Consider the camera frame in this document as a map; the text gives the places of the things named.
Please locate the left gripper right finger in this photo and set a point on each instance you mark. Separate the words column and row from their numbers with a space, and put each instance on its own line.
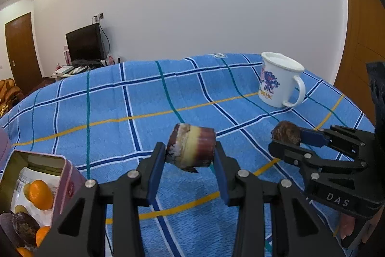
column 296, row 228

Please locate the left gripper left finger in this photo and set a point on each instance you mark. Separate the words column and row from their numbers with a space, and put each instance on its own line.
column 80, row 229

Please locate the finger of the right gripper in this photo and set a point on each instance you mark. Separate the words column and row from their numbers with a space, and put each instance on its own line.
column 300, row 157
column 347, row 141

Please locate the orange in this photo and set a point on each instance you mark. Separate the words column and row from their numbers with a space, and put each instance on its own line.
column 41, row 234

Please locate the whole purple mangosteen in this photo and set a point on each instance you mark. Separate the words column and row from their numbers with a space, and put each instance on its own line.
column 6, row 221

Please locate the cut mangosteen slice piece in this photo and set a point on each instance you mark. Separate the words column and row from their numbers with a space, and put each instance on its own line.
column 191, row 147

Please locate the orange mandarin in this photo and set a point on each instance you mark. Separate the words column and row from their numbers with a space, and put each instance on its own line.
column 40, row 195

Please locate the dark rough mangosteen shell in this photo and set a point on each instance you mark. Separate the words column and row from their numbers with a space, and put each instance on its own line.
column 26, row 228

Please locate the right hand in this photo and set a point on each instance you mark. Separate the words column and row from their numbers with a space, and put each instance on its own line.
column 347, row 225

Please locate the white paper in tin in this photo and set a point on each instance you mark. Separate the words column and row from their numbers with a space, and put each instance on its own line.
column 27, row 175

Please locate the pink metal tin box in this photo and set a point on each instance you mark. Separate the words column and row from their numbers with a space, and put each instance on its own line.
column 70, row 181

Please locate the yellow fruit in tin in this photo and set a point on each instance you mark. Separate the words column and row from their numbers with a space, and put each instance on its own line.
column 20, row 209

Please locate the white printed mug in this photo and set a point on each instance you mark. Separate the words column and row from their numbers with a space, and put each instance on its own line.
column 281, row 84

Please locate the wooden wardrobe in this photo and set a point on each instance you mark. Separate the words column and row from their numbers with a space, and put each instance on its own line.
column 364, row 44

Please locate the lilac cylindrical kettle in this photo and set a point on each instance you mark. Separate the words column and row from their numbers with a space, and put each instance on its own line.
column 4, row 148

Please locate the orange leather sofa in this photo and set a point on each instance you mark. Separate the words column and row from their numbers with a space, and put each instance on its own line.
column 10, row 95

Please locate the low white tv table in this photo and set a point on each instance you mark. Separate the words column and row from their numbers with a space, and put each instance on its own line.
column 67, row 71

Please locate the brown wooden door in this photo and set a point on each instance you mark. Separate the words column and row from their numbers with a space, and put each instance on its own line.
column 22, row 54

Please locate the black television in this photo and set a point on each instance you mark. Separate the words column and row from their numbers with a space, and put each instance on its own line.
column 85, row 43

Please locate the wall power socket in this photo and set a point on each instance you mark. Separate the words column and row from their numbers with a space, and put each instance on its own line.
column 98, row 17

